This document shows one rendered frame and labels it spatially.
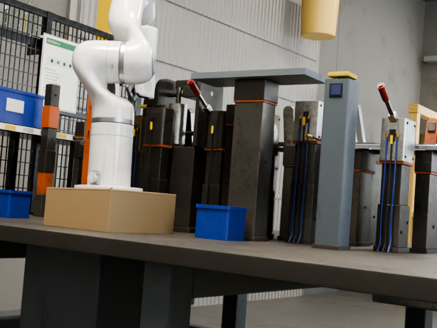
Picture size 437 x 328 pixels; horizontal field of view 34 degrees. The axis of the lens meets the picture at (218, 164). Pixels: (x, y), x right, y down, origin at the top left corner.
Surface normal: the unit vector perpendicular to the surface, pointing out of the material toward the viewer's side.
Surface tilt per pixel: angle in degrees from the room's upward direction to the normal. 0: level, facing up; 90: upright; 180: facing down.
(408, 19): 90
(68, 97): 90
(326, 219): 90
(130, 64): 105
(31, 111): 90
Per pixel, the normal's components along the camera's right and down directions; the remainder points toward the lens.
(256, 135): -0.54, -0.09
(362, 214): 0.84, 0.03
